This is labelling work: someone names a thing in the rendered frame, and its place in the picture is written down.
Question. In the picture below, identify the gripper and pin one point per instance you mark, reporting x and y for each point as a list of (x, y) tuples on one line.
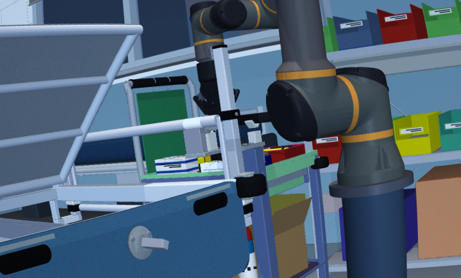
[(207, 78)]

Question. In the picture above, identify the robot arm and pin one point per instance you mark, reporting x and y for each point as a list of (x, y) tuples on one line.
[(309, 44)]

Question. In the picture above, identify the grey backrest panel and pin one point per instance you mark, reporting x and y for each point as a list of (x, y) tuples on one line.
[(43, 62)]

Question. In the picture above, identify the grey drive shaft stub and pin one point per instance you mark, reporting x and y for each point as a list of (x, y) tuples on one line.
[(149, 243)]

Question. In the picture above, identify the blue stretcher body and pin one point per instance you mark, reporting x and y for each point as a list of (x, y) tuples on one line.
[(90, 249)]

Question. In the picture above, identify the green board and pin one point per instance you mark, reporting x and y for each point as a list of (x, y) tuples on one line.
[(162, 112)]

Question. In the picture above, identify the grey block device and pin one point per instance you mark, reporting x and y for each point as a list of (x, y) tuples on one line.
[(196, 141)]

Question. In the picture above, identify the dark window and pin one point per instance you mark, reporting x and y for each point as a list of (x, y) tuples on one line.
[(162, 15)]

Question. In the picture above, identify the small white box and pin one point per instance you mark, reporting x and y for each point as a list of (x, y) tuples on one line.
[(211, 166)]

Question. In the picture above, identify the white and blue box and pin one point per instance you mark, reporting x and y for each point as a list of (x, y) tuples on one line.
[(176, 165)]

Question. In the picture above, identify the red flat box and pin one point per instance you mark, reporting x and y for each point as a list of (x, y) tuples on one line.
[(284, 152)]

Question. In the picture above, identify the black round knob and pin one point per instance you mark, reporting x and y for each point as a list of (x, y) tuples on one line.
[(251, 186)]

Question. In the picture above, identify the dark blue mattress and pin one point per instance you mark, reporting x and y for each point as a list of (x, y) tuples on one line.
[(108, 152)]

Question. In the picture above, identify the green storage bin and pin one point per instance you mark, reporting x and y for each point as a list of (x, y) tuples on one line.
[(329, 36), (444, 20)]

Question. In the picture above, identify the blue cart with green trays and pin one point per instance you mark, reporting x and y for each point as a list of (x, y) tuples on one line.
[(261, 206)]

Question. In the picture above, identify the red storage bin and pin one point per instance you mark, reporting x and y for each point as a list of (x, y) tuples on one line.
[(401, 27), (327, 150)]

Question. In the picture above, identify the small black knob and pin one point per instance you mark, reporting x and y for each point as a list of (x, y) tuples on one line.
[(319, 162)]

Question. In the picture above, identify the blue storage bin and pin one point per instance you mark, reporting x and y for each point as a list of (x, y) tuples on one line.
[(354, 35)]

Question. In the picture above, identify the open cardboard box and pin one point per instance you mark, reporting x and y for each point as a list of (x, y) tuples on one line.
[(291, 238)]

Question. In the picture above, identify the grey shelf unit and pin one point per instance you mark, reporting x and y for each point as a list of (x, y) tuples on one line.
[(396, 58)]

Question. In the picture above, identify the yellow storage bin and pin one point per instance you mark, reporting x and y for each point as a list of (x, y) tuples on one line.
[(417, 137)]

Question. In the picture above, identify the teal storage bin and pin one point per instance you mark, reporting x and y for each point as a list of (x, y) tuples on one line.
[(452, 134)]

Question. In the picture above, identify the brown carton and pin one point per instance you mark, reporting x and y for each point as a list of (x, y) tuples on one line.
[(439, 213)]

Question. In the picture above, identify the grey wall rail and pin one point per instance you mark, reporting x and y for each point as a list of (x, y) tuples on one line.
[(173, 60)]

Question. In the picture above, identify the black rail latch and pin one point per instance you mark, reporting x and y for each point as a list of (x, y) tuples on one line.
[(230, 115)]

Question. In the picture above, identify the white push frame black grip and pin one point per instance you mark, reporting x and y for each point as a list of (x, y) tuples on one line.
[(158, 81)]

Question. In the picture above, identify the white head rail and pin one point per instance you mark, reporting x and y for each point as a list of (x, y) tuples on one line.
[(144, 129)]

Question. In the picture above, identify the white side rail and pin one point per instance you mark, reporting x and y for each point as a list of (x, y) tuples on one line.
[(72, 29)]

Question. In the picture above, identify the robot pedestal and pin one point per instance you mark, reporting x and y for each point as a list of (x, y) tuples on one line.
[(374, 234)]

